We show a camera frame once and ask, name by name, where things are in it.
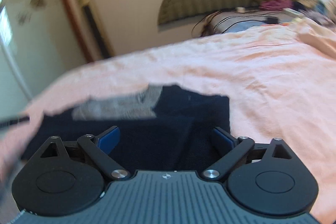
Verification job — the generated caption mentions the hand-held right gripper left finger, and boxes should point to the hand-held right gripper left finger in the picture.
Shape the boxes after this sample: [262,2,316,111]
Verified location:
[39,126,131,180]

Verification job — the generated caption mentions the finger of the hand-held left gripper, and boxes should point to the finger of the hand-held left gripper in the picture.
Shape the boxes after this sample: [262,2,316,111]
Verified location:
[0,115,31,130]

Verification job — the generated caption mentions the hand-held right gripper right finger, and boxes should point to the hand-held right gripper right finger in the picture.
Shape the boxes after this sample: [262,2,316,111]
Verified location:
[202,127,294,180]

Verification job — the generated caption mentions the grey and navy sweater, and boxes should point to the grey and navy sweater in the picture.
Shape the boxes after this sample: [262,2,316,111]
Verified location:
[22,84,232,172]

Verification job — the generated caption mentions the pile of mixed clothes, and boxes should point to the pile of mixed clothes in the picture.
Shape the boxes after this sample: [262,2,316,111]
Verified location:
[291,0,336,26]

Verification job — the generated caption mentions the pink bed sheet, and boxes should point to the pink bed sheet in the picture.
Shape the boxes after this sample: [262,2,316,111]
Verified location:
[0,17,336,220]

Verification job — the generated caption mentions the patterned pillow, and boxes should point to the patterned pillow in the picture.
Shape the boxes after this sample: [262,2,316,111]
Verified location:
[193,9,290,38]

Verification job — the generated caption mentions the gold and black tower fan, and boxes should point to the gold and black tower fan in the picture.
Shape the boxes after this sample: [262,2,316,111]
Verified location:
[73,0,116,60]

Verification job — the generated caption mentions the magenta cloth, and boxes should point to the magenta cloth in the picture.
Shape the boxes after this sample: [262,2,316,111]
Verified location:
[259,0,292,11]

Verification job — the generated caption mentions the black cable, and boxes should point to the black cable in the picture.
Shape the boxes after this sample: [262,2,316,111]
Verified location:
[192,10,267,37]

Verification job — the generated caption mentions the brown wooden door frame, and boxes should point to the brown wooden door frame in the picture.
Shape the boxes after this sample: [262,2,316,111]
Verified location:
[48,0,95,63]

